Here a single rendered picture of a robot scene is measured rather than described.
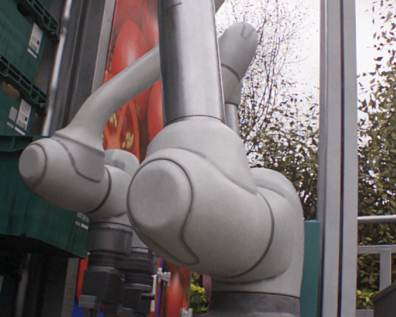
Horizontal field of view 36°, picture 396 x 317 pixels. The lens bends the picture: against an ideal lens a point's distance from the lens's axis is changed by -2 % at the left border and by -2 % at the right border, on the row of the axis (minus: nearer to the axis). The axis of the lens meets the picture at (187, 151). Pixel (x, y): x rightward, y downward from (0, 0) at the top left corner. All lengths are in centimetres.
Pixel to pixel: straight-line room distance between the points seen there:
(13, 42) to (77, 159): 95
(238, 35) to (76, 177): 78
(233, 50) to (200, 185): 90
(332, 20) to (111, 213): 60
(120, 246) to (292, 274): 35
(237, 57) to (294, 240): 75
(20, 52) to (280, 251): 127
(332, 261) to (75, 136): 52
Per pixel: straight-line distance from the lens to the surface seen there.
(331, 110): 125
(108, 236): 120
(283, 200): 104
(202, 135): 90
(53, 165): 107
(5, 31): 196
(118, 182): 119
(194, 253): 86
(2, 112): 190
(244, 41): 171
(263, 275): 100
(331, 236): 117
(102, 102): 114
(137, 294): 144
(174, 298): 307
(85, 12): 230
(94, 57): 214
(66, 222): 169
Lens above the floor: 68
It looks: 18 degrees up
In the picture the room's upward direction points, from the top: 5 degrees clockwise
